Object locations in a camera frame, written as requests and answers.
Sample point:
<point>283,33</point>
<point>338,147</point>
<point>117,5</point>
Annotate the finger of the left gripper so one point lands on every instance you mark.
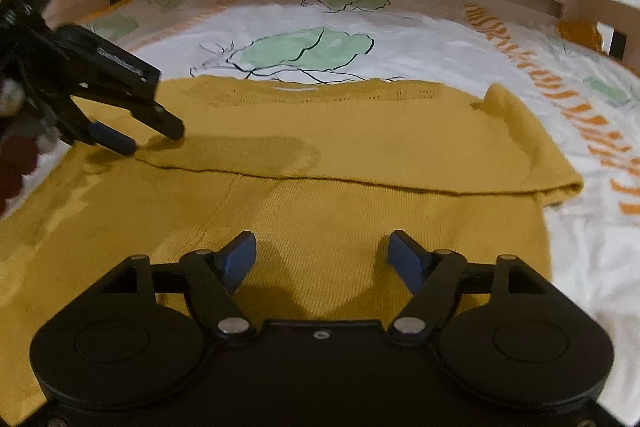
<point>141,105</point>
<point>111,139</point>

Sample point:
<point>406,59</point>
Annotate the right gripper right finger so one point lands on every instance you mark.
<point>432,278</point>

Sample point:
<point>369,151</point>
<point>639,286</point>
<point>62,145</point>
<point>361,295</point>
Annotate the white leaf-print bed sheet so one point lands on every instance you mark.
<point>588,104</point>

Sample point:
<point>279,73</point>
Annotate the yellow cloth at bed corner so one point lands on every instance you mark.
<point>581,32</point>

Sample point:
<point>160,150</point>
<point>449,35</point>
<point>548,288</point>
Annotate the mustard yellow knit sweater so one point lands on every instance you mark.
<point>320,175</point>

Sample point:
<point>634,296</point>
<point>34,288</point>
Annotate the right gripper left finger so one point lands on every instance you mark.
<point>212,277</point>

